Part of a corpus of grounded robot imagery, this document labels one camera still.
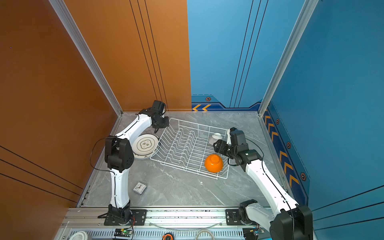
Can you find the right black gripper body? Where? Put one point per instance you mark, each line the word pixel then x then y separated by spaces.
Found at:
pixel 233 151

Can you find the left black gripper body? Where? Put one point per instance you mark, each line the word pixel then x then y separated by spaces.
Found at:
pixel 160 118

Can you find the white wire dish rack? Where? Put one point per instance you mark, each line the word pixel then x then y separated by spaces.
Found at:
pixel 185 146

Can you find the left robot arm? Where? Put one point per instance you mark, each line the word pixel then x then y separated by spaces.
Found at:
pixel 119 157

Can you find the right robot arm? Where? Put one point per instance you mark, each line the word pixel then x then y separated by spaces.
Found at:
pixel 287 219

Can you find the orange bowl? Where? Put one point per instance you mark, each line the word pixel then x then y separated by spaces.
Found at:
pixel 214 163

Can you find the small white square clock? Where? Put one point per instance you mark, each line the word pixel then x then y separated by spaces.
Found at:
pixel 139 188

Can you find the circuit board right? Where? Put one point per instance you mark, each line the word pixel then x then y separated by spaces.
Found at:
pixel 253 233

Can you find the orange black round object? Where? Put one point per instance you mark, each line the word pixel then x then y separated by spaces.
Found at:
pixel 168 236

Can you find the green circuit board left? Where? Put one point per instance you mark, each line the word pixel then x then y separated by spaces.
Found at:
pixel 123 234

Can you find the white round container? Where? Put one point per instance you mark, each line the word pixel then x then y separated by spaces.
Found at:
pixel 80 235

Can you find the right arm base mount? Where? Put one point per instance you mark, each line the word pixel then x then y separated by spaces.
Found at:
pixel 237 217

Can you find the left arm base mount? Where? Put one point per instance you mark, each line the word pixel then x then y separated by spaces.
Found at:
pixel 135 217

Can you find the aluminium front rail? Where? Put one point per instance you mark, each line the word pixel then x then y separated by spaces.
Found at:
pixel 171 217

